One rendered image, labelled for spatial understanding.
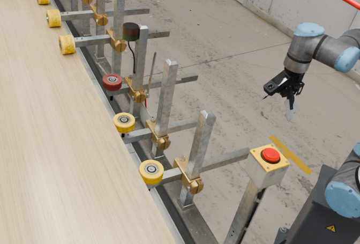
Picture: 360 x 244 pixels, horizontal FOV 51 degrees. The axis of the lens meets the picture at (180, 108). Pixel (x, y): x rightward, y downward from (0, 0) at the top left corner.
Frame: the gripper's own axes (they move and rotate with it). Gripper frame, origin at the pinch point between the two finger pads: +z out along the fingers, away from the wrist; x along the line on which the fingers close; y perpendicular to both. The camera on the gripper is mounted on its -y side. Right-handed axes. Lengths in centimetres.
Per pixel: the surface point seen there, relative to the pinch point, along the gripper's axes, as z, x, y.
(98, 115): 4, 28, -62
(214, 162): 8.3, -6.7, -33.2
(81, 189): 4, -1, -80
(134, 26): -23, 41, -43
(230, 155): 8.3, -6.3, -25.4
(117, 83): 3, 42, -48
